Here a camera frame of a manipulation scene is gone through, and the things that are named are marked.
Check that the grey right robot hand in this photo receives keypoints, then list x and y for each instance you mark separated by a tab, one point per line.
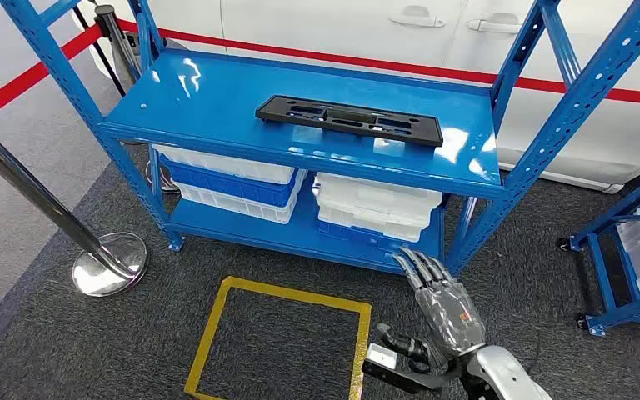
452	317

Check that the black plastic plate bracket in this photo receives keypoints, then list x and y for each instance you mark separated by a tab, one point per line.
430	130

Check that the blue metal shelf rack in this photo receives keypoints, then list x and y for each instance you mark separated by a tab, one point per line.
215	99

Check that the blue plastic bin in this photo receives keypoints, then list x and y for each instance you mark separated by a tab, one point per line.
226	188
347	234

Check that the yellow floor tape square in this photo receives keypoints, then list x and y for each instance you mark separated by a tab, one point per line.
298	296

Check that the red barrier belt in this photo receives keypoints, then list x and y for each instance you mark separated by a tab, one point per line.
353	59
22	82

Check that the white car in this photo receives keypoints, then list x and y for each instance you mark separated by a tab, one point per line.
325	22

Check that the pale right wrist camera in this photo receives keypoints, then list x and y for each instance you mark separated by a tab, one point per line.
380	358

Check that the blue metal cart frame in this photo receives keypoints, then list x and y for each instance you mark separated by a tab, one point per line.
603	281

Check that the chrome stanchion post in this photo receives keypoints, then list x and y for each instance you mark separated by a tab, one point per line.
110	270
116	38

